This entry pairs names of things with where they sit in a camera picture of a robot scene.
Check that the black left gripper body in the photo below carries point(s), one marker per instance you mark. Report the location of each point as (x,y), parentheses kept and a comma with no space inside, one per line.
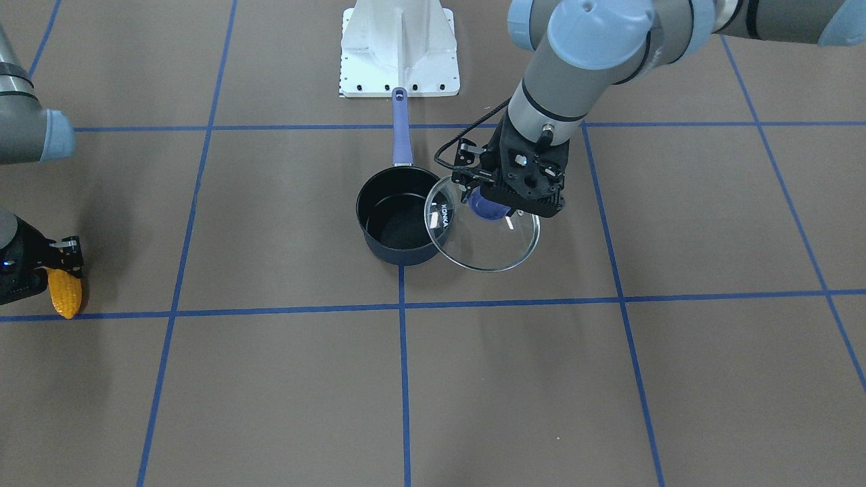
(468,164)

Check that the yellow plastic corn cob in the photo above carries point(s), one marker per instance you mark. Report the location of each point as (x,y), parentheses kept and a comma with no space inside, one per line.
(66,292)

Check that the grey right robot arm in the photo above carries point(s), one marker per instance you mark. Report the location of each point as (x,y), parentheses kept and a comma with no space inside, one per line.
(29,132)

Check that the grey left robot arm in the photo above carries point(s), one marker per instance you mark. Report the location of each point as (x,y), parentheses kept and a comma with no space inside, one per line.
(580,48)

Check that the brown table mat blue grid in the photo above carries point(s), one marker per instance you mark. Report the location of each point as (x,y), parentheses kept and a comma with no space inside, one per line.
(693,317)

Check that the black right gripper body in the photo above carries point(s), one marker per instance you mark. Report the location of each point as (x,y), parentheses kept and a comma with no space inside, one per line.
(19,260)

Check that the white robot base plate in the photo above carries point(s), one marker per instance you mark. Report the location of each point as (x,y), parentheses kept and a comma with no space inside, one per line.
(389,44)

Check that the dark blue saucepan purple handle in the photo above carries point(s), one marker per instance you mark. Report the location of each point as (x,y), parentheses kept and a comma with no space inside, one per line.
(391,205)

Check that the glass pot lid purple knob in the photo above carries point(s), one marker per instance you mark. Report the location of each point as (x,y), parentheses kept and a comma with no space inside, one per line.
(476,233)

